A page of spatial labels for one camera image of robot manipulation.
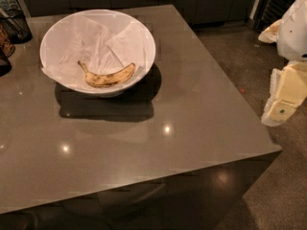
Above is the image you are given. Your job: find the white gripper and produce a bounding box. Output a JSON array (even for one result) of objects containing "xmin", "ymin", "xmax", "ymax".
[{"xmin": 258, "ymin": 0, "xmax": 307, "ymax": 127}]

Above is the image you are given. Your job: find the spotted yellow banana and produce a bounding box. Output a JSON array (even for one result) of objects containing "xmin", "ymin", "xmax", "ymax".
[{"xmin": 78, "ymin": 60, "xmax": 135, "ymax": 87}]

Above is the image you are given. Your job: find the white bowl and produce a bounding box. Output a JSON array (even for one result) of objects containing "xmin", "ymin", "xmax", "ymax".
[{"xmin": 39, "ymin": 9, "xmax": 157, "ymax": 98}]

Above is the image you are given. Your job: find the black appliance with vents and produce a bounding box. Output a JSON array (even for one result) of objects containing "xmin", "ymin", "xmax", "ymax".
[{"xmin": 247, "ymin": 0, "xmax": 295, "ymax": 32}]

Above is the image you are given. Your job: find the white paper liner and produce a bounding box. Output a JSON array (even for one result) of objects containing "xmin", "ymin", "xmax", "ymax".
[{"xmin": 41, "ymin": 13, "xmax": 149, "ymax": 91}]

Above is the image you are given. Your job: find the dark object at left edge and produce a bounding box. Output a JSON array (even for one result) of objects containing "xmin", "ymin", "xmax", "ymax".
[{"xmin": 0, "ymin": 25, "xmax": 15, "ymax": 77}]

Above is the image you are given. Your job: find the black wire mesh basket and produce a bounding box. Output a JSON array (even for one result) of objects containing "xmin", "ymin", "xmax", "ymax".
[{"xmin": 0, "ymin": 10, "xmax": 33, "ymax": 44}]

